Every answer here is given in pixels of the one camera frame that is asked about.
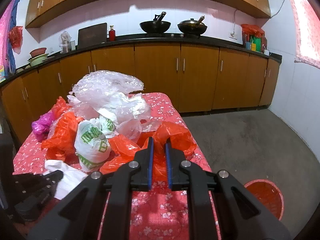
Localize clear thin plastic bag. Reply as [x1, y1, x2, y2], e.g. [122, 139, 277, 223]
[94, 92, 161, 142]

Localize stacked basins on counter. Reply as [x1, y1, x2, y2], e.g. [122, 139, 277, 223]
[28, 48, 48, 67]

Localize dark cutting board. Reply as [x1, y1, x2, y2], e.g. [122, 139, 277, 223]
[78, 23, 107, 49]

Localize red trash basket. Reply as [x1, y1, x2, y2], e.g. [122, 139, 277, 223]
[245, 179, 284, 220]

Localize black wok left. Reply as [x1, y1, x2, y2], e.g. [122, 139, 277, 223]
[139, 11, 171, 34]

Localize red plastic bag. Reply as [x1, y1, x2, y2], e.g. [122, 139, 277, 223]
[41, 112, 84, 161]
[51, 96, 71, 120]
[100, 121, 197, 181]

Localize black countertop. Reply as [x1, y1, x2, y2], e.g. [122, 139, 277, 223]
[1, 33, 283, 87]

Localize hanging red bag on wall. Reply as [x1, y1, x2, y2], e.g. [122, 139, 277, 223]
[8, 26, 23, 54]

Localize clear bubble wrap sheet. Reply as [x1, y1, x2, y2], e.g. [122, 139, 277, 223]
[67, 70, 144, 110]

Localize brown lower kitchen cabinets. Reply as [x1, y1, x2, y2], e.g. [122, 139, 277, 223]
[1, 42, 282, 145]

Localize red bag with containers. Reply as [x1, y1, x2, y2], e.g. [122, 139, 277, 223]
[241, 24, 267, 53]

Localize pink floral window curtain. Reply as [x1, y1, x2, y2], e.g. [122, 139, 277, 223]
[289, 0, 319, 68]

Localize magenta plastic bag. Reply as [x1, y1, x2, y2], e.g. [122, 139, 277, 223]
[31, 110, 55, 142]

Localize red floral tablecloth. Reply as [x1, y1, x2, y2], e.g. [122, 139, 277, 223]
[12, 92, 222, 240]

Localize red bottle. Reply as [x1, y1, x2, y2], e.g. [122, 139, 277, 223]
[108, 25, 116, 41]

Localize pink blue hanging cloth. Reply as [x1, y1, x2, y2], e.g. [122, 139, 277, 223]
[1, 0, 20, 82]

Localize black wok with lid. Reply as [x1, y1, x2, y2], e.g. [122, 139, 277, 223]
[177, 16, 207, 36]

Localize white green printed plastic bag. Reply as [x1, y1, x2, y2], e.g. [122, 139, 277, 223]
[74, 115, 116, 172]

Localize clear bagged jar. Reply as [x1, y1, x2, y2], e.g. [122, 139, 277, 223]
[59, 31, 71, 54]

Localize white paper tissue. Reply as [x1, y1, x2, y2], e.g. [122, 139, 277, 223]
[43, 160, 88, 200]

